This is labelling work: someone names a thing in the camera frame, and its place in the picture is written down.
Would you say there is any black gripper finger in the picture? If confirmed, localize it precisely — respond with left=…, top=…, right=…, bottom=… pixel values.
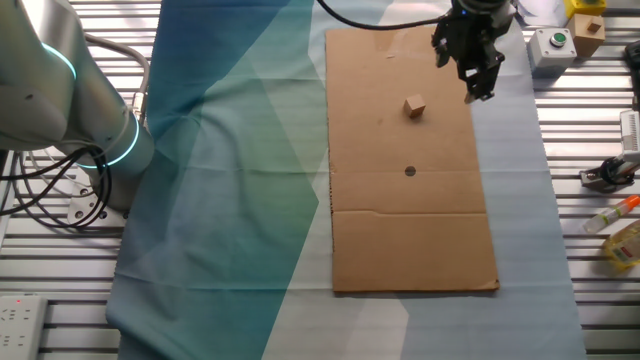
left=462, top=54, right=505, bottom=105
left=432, top=42, right=451, bottom=69

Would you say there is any grey box green button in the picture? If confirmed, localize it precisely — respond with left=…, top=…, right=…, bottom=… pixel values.
left=528, top=27, right=578, bottom=80

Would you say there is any blue green patterned cloth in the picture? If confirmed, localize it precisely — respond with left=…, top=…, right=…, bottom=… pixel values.
left=104, top=0, right=589, bottom=360

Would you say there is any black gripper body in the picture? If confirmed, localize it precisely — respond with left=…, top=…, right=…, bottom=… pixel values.
left=432, top=0, right=516, bottom=71

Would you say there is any orange capped clear tube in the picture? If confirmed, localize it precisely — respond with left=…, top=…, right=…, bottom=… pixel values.
left=582, top=194, right=640, bottom=235

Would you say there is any brown cardboard sheet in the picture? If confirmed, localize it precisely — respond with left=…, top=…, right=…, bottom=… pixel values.
left=324, top=24, right=501, bottom=294

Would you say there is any black cable bundle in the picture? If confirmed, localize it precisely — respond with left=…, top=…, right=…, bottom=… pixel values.
left=0, top=144, right=114, bottom=232

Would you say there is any yellow liquid plastic bottle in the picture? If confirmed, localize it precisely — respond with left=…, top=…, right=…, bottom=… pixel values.
left=601, top=219, right=640, bottom=272

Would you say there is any grey cable conduit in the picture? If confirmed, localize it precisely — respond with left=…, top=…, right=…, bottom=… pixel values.
left=82, top=32, right=151, bottom=124

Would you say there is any black device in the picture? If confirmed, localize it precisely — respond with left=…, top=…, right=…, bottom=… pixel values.
left=624, top=39, right=640, bottom=109

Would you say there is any wooden box with hole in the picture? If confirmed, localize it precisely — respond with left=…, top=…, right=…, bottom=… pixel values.
left=565, top=13, right=606, bottom=59

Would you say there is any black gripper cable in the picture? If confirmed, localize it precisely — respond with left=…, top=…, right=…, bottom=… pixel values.
left=314, top=0, right=451, bottom=32

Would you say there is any metal camera clamp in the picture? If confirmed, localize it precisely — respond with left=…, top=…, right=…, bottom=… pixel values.
left=579, top=154, right=640, bottom=194

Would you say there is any white power strip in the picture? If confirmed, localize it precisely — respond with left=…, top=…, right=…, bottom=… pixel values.
left=0, top=294, right=49, bottom=360

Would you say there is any white paper sheet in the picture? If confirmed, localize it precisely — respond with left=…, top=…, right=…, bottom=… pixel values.
left=514, top=0, right=569, bottom=27

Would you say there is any clear tape strip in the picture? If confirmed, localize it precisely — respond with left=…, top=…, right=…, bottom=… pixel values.
left=372, top=28, right=401, bottom=60

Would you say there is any small wooden cube block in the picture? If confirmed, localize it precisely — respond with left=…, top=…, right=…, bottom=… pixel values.
left=403, top=93, right=427, bottom=120

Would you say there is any yellow switch box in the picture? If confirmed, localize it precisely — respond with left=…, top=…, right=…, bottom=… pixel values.
left=563, top=0, right=608, bottom=20

